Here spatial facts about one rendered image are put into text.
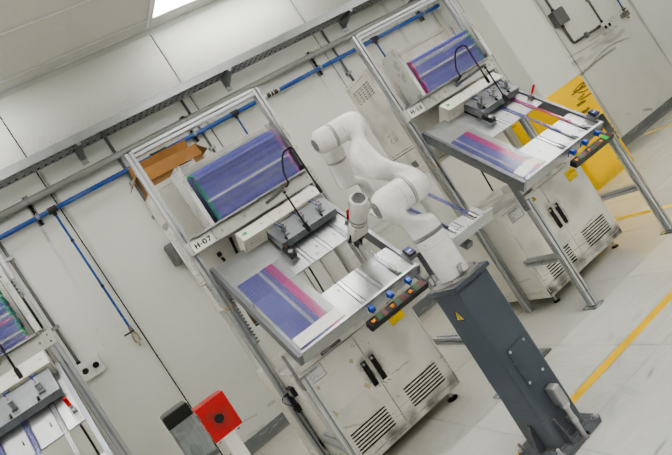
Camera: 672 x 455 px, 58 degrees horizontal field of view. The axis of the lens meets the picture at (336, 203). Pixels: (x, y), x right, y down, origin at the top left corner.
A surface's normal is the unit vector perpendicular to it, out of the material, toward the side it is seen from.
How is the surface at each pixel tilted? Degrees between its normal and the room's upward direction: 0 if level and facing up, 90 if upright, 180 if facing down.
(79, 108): 90
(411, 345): 90
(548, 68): 90
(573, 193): 90
